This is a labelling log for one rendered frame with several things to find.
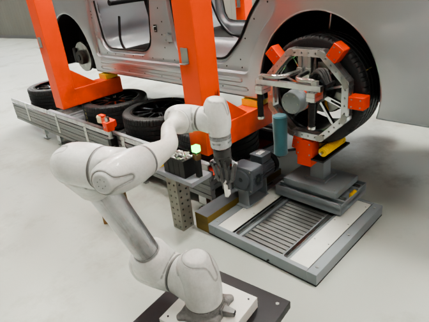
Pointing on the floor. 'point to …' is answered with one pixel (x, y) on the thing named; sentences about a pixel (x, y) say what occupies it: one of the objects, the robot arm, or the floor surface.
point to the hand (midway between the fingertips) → (226, 188)
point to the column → (180, 204)
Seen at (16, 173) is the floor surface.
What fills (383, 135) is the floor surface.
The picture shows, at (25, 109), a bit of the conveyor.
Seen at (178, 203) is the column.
